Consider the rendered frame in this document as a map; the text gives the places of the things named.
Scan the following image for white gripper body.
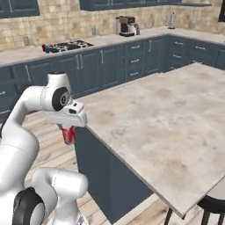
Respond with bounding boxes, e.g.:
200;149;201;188
46;109;89;128

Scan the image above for blue kitchen island cabinet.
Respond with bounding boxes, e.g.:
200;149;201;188
74;126;155;225

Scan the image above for blue base cupboard run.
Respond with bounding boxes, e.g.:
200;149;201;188
168;34;225;72
0;34;171;124

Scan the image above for black gas hob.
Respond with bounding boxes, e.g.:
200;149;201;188
47;40;95;54

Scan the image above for black and silver coffee machine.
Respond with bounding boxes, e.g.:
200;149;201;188
114;15;142;38

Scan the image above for black stool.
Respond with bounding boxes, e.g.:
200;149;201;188
163;194;225;225

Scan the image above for blue wall cupboard run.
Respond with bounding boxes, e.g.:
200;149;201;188
79;0;183;12

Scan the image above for dark wall shelf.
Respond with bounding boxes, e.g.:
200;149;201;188
180;2;213;8

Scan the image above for black wall appliance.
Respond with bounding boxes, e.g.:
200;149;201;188
217;0;225;23

